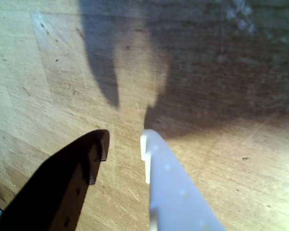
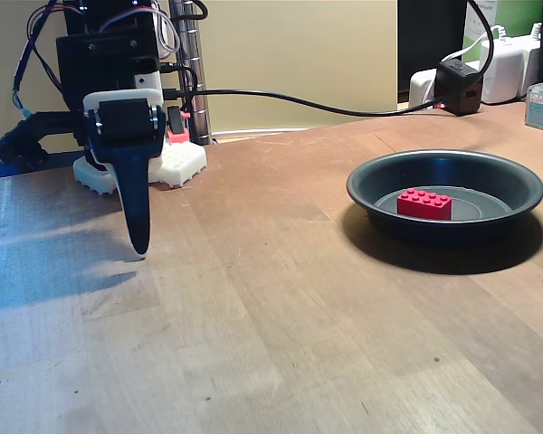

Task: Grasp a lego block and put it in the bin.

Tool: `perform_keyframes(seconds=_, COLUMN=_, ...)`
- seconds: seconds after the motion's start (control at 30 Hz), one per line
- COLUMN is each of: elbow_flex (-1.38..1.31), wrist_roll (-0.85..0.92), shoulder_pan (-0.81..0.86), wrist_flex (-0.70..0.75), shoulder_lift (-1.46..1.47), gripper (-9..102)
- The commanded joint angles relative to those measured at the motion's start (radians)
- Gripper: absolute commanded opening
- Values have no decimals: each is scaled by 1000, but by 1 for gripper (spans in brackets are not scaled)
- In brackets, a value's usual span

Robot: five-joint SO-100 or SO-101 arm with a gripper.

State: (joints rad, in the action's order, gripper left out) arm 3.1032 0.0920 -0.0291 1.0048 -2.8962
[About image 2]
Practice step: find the red lego block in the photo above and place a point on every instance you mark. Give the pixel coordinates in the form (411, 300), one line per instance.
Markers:
(425, 205)

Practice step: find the red and black clamp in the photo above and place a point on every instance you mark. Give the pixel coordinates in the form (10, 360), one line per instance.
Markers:
(177, 131)

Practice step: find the metal pole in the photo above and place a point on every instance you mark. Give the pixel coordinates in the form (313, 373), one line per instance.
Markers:
(198, 68)

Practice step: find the blue edge strip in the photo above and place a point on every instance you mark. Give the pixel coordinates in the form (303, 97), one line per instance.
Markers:
(0, 172)

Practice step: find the white power strip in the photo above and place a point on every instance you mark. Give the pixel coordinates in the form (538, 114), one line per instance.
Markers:
(422, 88)

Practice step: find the black round metal pan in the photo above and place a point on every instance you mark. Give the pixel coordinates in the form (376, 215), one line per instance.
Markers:
(443, 226)

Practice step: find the black panel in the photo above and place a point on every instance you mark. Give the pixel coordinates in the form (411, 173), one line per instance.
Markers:
(430, 36)

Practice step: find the black cube usb hub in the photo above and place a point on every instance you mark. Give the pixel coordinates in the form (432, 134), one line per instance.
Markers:
(459, 88)

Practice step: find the white power adapter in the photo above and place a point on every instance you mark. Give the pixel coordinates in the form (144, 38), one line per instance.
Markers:
(533, 63)
(502, 74)

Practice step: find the green and white box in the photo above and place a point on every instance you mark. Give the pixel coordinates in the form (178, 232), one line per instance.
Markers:
(511, 13)

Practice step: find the black camera on bracket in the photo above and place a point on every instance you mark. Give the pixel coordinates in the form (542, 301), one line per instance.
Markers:
(27, 133)

